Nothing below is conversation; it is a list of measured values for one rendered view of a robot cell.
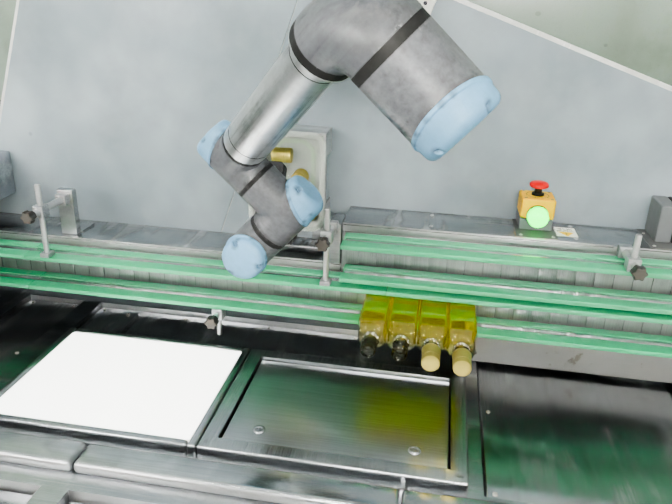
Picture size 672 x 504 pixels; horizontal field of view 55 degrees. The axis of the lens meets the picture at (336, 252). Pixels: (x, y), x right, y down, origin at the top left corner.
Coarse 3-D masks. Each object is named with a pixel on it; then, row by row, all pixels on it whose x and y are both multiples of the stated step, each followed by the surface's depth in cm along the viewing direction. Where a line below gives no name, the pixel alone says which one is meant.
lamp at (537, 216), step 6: (528, 210) 137; (534, 210) 135; (540, 210) 135; (546, 210) 136; (528, 216) 136; (534, 216) 135; (540, 216) 135; (546, 216) 135; (534, 222) 135; (540, 222) 135; (546, 222) 135
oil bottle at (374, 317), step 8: (368, 296) 135; (376, 296) 135; (384, 296) 135; (368, 304) 132; (376, 304) 132; (384, 304) 132; (368, 312) 129; (376, 312) 129; (384, 312) 129; (360, 320) 126; (368, 320) 126; (376, 320) 126; (384, 320) 126; (360, 328) 125; (368, 328) 124; (376, 328) 124; (384, 328) 125; (360, 336) 125; (384, 336) 125; (384, 344) 127
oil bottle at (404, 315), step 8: (392, 304) 133; (400, 304) 132; (408, 304) 132; (416, 304) 132; (392, 312) 129; (400, 312) 129; (408, 312) 129; (416, 312) 129; (392, 320) 126; (400, 320) 126; (408, 320) 126; (416, 320) 126; (392, 328) 124; (400, 328) 124; (408, 328) 124; (416, 328) 125; (392, 336) 124; (408, 336) 123; (416, 336) 126; (392, 344) 125; (408, 344) 124
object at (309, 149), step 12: (288, 132) 138; (300, 132) 138; (312, 132) 138; (288, 144) 147; (300, 144) 146; (312, 144) 146; (324, 144) 138; (300, 156) 147; (312, 156) 147; (324, 156) 139; (288, 168) 149; (312, 168) 148; (324, 168) 140; (312, 180) 149; (324, 180) 141; (324, 192) 142; (324, 204) 144; (312, 228) 146
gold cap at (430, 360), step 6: (426, 348) 119; (432, 348) 118; (438, 348) 120; (426, 354) 117; (432, 354) 116; (438, 354) 118; (426, 360) 117; (432, 360) 116; (438, 360) 116; (426, 366) 117; (432, 366) 117; (438, 366) 117
